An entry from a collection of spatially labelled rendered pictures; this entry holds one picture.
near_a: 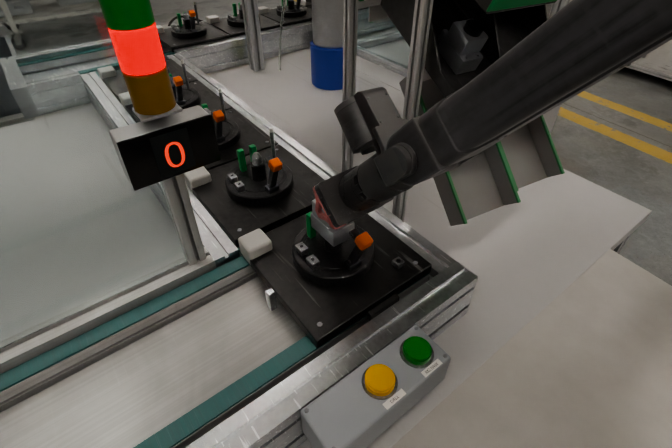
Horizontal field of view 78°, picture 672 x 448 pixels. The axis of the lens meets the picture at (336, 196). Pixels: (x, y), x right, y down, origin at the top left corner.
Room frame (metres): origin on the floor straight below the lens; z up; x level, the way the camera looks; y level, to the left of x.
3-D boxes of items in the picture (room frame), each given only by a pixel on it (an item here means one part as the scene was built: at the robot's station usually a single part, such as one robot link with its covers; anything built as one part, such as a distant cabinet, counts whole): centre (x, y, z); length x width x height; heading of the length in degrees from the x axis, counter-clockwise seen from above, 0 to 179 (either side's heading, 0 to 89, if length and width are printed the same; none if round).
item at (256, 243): (0.52, 0.14, 0.97); 0.05 x 0.05 x 0.04; 37
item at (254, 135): (0.90, 0.31, 1.01); 0.24 x 0.24 x 0.13; 37
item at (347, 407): (0.28, -0.06, 0.93); 0.21 x 0.07 x 0.06; 127
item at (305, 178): (0.71, 0.16, 1.01); 0.24 x 0.24 x 0.13; 37
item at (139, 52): (0.48, 0.23, 1.33); 0.05 x 0.05 x 0.05
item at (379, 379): (0.28, -0.06, 0.96); 0.04 x 0.04 x 0.02
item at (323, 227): (0.51, 0.01, 1.06); 0.08 x 0.04 x 0.07; 37
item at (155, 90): (0.48, 0.23, 1.28); 0.05 x 0.05 x 0.05
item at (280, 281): (0.50, 0.00, 0.96); 0.24 x 0.24 x 0.02; 37
